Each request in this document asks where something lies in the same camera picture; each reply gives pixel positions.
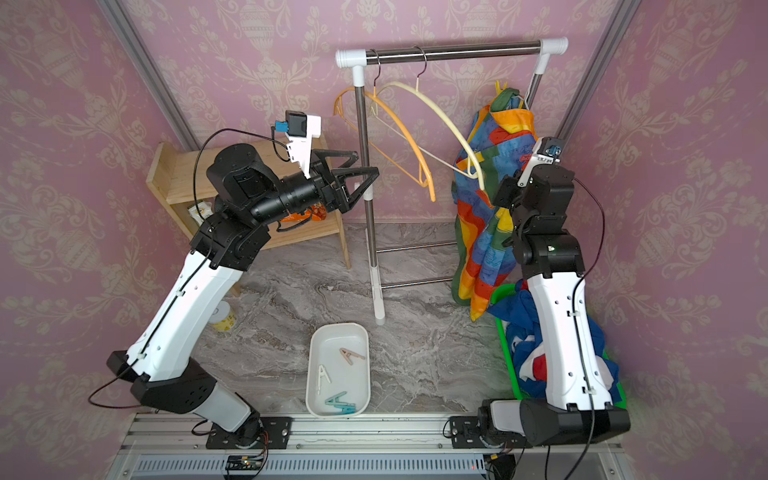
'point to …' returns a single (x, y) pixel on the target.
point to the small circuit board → (244, 462)
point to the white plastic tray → (338, 370)
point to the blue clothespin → (346, 408)
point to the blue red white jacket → (523, 329)
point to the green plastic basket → (507, 339)
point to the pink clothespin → (347, 355)
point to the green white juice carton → (204, 209)
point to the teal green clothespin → (334, 400)
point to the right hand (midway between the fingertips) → (519, 168)
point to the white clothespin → (322, 372)
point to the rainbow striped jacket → (483, 243)
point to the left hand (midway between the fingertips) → (366, 166)
